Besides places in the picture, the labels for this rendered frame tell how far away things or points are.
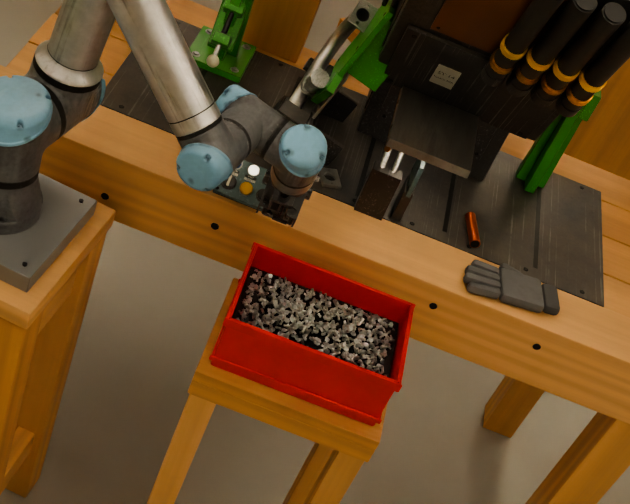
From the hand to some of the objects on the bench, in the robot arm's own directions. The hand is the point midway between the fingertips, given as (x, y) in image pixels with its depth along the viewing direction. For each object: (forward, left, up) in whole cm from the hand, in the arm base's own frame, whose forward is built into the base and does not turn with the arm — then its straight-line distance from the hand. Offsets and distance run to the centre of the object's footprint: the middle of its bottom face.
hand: (282, 198), depth 198 cm
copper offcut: (+29, -32, -5) cm, 44 cm away
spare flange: (+20, -2, -5) cm, 21 cm away
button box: (+3, +6, -9) cm, 11 cm away
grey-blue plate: (+24, -17, -5) cm, 30 cm away
